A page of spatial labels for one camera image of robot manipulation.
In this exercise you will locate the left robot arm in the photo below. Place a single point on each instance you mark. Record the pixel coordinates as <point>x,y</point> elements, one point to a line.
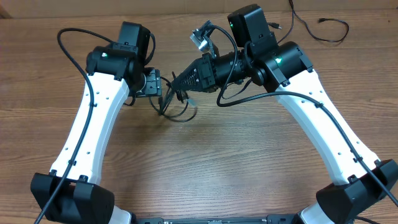
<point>115,75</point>

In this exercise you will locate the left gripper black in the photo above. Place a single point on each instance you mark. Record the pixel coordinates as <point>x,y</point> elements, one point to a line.
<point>154,86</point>

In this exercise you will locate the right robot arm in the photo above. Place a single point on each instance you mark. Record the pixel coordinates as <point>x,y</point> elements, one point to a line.
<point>359,178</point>

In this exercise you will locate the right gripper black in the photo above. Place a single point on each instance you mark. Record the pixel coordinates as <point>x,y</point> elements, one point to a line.
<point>206,73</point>

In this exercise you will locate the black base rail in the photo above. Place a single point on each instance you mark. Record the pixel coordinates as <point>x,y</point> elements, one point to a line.
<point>269,219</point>

